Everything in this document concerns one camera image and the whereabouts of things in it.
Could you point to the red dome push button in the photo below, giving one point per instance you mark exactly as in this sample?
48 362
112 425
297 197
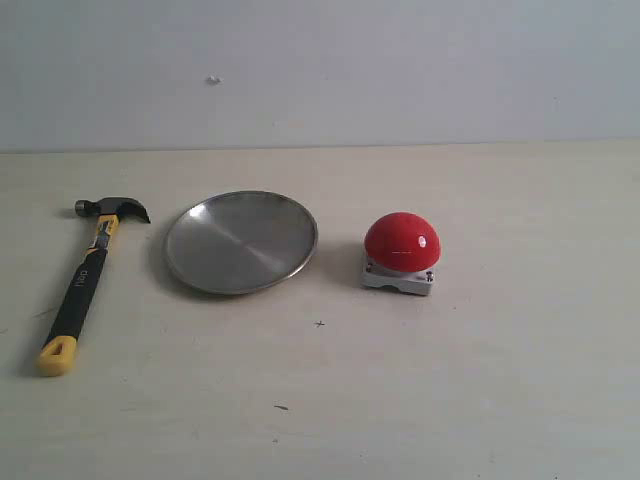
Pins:
400 251

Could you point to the yellow black claw hammer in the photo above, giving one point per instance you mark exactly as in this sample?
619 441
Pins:
57 355

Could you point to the round stainless steel plate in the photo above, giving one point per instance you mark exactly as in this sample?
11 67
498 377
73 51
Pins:
240 242

